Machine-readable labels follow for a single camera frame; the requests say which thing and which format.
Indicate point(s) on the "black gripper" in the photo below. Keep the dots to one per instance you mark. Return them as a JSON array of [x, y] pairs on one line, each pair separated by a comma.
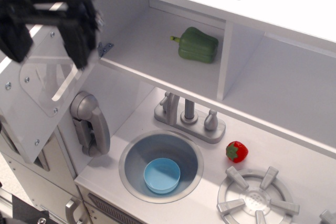
[[76, 20]]

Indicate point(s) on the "white microwave door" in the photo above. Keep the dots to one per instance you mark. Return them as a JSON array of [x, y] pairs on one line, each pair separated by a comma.
[[36, 92]]

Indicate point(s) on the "grey toy faucet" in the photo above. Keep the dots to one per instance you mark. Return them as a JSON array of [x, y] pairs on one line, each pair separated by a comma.
[[205, 126]]

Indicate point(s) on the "green toy bell pepper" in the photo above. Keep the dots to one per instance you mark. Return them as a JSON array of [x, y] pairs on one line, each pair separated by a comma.
[[196, 45]]

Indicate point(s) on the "round grey sink basin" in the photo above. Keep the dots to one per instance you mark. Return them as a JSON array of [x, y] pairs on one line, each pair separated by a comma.
[[161, 144]]

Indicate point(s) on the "white toy kitchen cabinet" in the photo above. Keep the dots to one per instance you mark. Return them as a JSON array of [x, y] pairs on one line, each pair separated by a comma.
[[272, 82]]

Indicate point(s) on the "light blue bowl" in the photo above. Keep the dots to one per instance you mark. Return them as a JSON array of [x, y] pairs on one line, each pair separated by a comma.
[[162, 175]]

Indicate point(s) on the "red toy strawberry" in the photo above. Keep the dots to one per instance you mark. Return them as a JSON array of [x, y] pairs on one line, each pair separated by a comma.
[[236, 151]]

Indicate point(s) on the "grey toy stove burner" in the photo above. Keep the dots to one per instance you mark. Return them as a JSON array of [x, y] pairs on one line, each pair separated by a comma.
[[254, 196]]

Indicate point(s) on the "grey oven door handle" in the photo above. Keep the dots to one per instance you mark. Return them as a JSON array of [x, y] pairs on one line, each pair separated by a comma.
[[70, 209]]

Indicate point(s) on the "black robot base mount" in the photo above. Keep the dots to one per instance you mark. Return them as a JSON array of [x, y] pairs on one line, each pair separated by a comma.
[[23, 212]]

